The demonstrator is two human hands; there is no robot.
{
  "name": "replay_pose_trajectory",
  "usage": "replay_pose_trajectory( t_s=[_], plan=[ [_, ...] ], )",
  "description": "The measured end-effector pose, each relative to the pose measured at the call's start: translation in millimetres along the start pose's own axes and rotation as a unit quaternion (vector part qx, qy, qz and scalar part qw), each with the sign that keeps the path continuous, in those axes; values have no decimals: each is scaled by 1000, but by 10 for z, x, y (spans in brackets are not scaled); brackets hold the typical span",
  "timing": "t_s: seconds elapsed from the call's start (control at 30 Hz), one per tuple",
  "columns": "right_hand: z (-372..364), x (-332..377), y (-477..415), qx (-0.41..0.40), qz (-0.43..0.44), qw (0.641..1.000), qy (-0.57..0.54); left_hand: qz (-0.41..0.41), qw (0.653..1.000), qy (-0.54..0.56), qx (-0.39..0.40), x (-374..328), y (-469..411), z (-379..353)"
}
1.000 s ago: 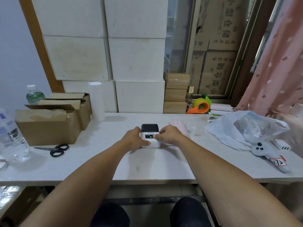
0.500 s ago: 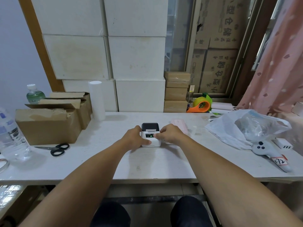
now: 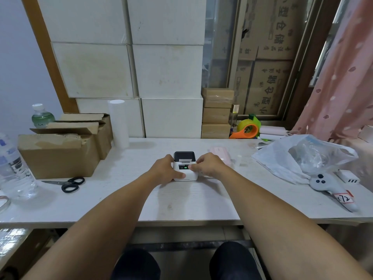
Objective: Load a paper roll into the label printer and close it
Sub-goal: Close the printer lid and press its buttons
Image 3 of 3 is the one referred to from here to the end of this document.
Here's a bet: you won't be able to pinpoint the small open cardboard box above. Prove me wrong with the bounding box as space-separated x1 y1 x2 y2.
54 113 114 160

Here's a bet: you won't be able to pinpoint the pink flat box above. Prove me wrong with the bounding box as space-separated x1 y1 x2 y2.
209 147 233 168

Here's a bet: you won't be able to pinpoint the pink patterned curtain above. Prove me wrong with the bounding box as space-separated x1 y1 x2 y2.
290 0 373 142

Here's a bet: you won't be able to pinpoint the person's left leg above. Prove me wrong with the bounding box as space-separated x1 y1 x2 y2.
111 248 161 280

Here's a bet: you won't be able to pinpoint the short white paper roll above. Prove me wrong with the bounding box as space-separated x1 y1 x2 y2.
259 126 288 136

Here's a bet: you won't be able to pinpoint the large printed brown carton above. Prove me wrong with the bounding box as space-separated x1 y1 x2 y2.
233 59 294 115
238 0 315 61

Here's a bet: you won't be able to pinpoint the person's right forearm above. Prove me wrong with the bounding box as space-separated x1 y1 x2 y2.
210 168 373 280

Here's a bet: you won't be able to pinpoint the small white label printer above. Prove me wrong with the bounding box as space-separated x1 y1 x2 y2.
173 151 199 182

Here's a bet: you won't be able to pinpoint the person's left hand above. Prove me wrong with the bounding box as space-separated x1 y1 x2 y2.
148 154 187 186

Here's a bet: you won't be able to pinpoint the white power adapter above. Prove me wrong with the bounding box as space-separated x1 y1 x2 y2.
336 169 361 184

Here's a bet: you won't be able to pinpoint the tall white paper roll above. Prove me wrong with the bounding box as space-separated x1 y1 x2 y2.
107 99 130 150

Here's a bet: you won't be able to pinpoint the white plastic bag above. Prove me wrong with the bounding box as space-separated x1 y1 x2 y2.
251 134 359 185

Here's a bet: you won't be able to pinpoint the person's left forearm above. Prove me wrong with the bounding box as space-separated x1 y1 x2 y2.
22 172 164 280

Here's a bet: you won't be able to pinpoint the green label water bottle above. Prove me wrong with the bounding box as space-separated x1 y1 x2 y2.
31 103 55 129

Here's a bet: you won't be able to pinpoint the person's leg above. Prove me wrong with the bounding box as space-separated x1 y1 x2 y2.
111 248 161 280
209 241 263 280

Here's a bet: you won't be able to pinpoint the stack of white boxes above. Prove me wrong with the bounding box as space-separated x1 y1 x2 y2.
36 0 207 139

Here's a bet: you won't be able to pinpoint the person's right leg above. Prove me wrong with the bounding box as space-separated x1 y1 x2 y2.
209 241 263 280

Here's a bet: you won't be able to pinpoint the white handheld controller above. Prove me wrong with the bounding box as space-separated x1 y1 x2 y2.
309 173 359 213

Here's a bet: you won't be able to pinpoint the large open cardboard box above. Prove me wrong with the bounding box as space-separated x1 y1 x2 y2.
17 122 101 179

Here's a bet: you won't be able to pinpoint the shiny plastic wrapped package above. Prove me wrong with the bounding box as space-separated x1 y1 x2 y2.
0 228 31 257

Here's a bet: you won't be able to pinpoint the person's right hand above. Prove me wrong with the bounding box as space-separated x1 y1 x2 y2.
188 152 231 180

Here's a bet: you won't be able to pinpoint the black handled scissors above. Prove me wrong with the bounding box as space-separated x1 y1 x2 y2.
41 177 85 193

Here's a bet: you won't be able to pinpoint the taped small brown carton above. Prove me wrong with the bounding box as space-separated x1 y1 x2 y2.
201 87 235 109

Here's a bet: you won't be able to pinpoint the orange green tape dispenser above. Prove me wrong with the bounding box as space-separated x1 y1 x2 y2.
229 114 262 139

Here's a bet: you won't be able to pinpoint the brown window frame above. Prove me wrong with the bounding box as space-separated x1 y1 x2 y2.
227 0 351 123

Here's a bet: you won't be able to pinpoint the orange wooden door frame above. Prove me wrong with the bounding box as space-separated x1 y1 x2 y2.
20 0 80 114

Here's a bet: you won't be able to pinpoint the large clear water bottle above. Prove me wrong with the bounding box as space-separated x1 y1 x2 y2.
0 132 38 200

